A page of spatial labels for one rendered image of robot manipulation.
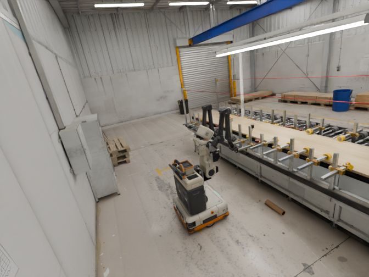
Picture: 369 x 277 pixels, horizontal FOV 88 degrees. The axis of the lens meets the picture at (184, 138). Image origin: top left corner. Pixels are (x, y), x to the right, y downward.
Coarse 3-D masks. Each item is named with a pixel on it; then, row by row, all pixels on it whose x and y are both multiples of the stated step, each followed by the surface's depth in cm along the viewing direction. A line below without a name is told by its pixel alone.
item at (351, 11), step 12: (348, 12) 180; (360, 12) 177; (300, 24) 222; (312, 24) 210; (264, 36) 270; (216, 48) 377; (228, 48) 398; (240, 60) 418; (240, 72) 427; (240, 84) 438
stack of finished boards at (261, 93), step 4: (256, 92) 1114; (260, 92) 1095; (264, 92) 1076; (268, 92) 1084; (240, 96) 1072; (244, 96) 1052; (248, 96) 1035; (252, 96) 1040; (256, 96) 1054; (260, 96) 1066; (232, 100) 1060; (236, 100) 1031; (240, 100) 1011; (244, 100) 1024
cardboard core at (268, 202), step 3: (267, 201) 294; (270, 201) 293; (267, 204) 293; (270, 204) 288; (273, 204) 285; (273, 207) 283; (276, 207) 280; (279, 207) 279; (276, 210) 278; (279, 210) 274; (282, 210) 272; (279, 213) 274; (282, 213) 276
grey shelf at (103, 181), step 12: (84, 120) 347; (96, 120) 331; (84, 132) 328; (96, 132) 336; (96, 144) 341; (96, 156) 346; (108, 156) 358; (96, 168) 352; (108, 168) 361; (96, 180) 357; (108, 180) 367; (96, 192) 363; (108, 192) 373
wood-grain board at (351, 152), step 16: (256, 128) 367; (272, 128) 355; (288, 128) 343; (272, 144) 296; (304, 144) 275; (320, 144) 268; (336, 144) 261; (352, 144) 255; (352, 160) 219; (368, 160) 214; (368, 176) 191
